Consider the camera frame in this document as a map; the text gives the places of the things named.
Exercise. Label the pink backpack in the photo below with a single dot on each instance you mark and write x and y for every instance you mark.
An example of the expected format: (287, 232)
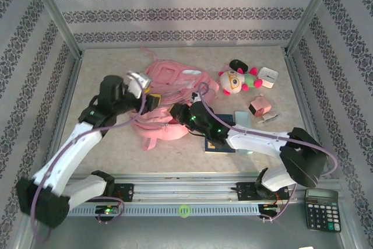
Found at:
(175, 77)

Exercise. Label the dark blue book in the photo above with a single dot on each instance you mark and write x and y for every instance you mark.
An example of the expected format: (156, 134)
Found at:
(215, 149)

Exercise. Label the light blue pencil case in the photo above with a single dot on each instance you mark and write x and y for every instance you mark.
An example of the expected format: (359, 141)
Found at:
(242, 117)

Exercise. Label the white pink plush doll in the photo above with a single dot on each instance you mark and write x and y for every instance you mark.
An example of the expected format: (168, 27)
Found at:
(233, 81)

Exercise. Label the small pink box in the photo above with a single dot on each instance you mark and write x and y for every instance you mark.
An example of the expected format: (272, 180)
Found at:
(259, 104)

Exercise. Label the white square alarm clock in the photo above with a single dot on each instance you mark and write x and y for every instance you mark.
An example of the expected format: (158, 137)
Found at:
(268, 77)

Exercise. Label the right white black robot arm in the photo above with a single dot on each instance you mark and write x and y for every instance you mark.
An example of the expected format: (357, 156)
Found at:
(256, 141)

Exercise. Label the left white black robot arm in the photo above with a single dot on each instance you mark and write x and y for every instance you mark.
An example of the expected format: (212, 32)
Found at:
(58, 161)

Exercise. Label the black computer mouse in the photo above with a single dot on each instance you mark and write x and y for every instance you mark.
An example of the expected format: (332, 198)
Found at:
(237, 63)

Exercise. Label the black mounting plate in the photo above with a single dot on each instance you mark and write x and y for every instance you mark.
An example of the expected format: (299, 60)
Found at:
(125, 192)
(246, 192)

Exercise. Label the green-lit controller board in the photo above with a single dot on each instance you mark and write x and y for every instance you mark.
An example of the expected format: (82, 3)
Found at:
(107, 210)
(269, 208)

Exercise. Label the black desk calculator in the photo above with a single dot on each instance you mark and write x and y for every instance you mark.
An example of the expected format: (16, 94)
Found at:
(323, 214)

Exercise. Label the white paper scrap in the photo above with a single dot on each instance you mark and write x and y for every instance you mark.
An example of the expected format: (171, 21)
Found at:
(307, 247)

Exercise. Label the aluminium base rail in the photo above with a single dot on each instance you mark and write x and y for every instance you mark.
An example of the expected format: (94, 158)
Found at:
(180, 190)

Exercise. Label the aluminium frame post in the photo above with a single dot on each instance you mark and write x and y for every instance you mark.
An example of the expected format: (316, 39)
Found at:
(52, 13)
(313, 10)

